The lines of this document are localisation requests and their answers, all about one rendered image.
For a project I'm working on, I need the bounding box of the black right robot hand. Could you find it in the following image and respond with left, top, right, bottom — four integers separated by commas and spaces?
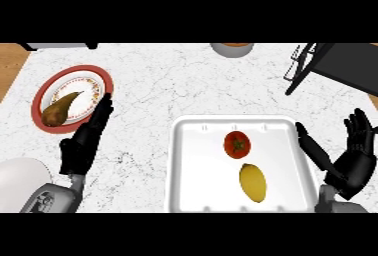
294, 107, 378, 201

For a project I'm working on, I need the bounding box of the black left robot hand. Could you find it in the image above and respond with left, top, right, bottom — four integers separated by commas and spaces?
58, 92, 115, 177

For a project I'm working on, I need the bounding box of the white plastic tray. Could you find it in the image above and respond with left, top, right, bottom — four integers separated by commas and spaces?
163, 114, 322, 214

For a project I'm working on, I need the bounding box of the red tomato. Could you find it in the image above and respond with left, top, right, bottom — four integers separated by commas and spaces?
223, 130, 253, 160

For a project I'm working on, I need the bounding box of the brown pear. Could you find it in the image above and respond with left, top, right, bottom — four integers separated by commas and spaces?
40, 91, 86, 128

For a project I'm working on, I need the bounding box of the white rounded object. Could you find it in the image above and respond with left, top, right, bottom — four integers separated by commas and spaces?
0, 157, 55, 214

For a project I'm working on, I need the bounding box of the red rimmed patterned plate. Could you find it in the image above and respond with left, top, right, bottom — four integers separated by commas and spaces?
30, 64, 115, 135

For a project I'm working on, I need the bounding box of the yellow lemon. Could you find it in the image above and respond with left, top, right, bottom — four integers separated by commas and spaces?
238, 163, 269, 204

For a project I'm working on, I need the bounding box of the dark grey appliance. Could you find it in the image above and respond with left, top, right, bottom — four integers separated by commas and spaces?
19, 43, 101, 52

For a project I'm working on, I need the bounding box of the grey cup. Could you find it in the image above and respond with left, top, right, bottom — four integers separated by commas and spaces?
210, 43, 256, 59

